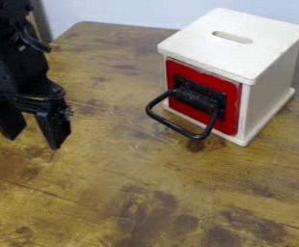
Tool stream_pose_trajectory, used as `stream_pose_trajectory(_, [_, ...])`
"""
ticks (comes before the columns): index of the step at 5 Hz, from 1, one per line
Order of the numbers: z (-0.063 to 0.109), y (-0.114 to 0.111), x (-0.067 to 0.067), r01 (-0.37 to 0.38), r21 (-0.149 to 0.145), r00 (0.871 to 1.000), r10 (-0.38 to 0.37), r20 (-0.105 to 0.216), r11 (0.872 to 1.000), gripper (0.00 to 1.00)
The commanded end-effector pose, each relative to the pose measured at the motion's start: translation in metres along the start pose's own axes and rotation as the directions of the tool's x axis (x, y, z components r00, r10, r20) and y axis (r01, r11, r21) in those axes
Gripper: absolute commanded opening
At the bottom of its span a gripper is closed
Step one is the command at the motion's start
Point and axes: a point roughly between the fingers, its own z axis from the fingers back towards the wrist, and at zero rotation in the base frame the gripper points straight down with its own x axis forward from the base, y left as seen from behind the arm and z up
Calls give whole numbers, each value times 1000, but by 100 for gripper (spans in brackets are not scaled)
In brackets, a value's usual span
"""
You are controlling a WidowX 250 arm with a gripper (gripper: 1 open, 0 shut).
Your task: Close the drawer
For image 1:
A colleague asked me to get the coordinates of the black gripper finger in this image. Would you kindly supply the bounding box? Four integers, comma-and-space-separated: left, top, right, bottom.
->
34, 111, 70, 151
0, 100, 25, 140

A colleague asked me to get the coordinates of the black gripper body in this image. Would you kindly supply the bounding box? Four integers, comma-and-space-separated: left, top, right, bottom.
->
0, 47, 66, 113

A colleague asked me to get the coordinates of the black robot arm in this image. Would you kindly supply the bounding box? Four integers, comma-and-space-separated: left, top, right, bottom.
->
0, 0, 70, 150

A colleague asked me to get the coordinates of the red drawer front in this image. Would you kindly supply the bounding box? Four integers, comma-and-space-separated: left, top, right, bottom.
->
165, 59, 241, 135

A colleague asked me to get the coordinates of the white wooden box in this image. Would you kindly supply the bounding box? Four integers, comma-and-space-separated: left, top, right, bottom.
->
157, 9, 299, 146

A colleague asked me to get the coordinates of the black metal drawer handle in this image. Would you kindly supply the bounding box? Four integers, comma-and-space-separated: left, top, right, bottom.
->
145, 74, 227, 140

